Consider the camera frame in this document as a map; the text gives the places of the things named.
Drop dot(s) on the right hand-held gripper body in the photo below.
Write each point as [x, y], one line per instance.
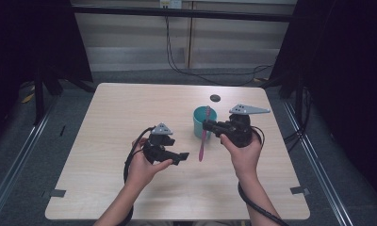
[238, 132]

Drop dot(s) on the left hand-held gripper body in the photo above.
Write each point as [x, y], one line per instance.
[158, 146]

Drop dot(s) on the teal cup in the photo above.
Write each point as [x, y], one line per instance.
[198, 128]

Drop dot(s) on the pink toothbrush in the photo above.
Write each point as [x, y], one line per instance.
[203, 147]

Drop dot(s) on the person's right hand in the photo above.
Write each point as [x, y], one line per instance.
[246, 158]

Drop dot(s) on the person's left hand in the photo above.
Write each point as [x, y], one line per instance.
[142, 171]

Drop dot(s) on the black round table cap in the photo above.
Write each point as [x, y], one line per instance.
[215, 98]

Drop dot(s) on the black stand leg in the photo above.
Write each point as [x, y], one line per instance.
[298, 94]
[39, 94]

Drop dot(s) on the grey tape strip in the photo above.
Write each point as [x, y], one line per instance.
[299, 190]
[57, 193]

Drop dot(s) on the black horizontal bar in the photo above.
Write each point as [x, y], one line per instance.
[183, 13]

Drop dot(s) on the black curtain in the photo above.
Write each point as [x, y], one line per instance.
[343, 78]
[26, 37]

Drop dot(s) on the yellow scrap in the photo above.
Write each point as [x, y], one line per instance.
[27, 98]

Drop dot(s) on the metal floor rail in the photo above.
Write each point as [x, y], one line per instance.
[318, 175]
[18, 163]

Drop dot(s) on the white wall socket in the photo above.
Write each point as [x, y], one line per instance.
[171, 3]

